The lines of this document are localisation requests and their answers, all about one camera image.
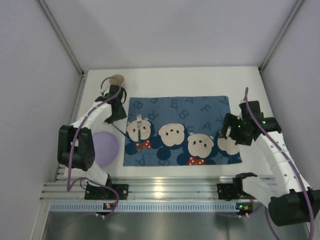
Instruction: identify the blue handled fork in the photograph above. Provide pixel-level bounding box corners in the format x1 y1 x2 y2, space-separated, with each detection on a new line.
136 114 142 152

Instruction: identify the blue metal spoon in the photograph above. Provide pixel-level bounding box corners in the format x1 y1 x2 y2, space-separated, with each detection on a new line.
111 123 130 140

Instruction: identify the beige cup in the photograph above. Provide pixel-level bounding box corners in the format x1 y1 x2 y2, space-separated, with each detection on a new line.
109 74 125 87

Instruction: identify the blue cartoon bear placemat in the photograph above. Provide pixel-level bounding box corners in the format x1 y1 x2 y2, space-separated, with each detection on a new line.
123 95 242 167

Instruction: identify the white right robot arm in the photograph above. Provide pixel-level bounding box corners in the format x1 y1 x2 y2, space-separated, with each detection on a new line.
218 100 320 227

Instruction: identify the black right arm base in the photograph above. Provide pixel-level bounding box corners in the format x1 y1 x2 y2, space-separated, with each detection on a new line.
217 172 260 201

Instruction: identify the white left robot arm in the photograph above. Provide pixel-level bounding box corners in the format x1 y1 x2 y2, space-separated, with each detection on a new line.
57 84 127 192

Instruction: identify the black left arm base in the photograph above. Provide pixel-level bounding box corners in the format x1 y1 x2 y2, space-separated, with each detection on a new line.
84 184 129 200

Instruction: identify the purple plate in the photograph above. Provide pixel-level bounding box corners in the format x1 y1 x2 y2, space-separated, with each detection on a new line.
93 131 120 169

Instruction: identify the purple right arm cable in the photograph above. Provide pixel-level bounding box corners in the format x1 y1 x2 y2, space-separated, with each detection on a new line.
243 86 316 240

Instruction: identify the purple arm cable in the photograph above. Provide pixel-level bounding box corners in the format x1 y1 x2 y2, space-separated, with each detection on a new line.
243 86 316 240
66 76 126 218

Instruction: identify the aluminium front rail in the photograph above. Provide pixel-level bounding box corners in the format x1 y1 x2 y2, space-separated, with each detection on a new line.
39 176 312 201

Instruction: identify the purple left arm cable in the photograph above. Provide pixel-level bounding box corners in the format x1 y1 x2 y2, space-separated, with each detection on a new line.
66 76 126 218

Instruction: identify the left aluminium frame post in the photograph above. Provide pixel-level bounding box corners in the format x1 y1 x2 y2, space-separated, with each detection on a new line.
36 0 85 77

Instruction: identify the aluminium frame post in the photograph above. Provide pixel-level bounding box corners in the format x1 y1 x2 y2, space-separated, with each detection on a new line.
36 0 85 77
258 0 306 74

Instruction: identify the perforated grey cable duct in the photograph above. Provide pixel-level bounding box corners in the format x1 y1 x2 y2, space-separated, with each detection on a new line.
50 201 253 213

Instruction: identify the right aluminium frame post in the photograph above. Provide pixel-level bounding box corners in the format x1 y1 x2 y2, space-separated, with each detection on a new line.
258 0 306 74

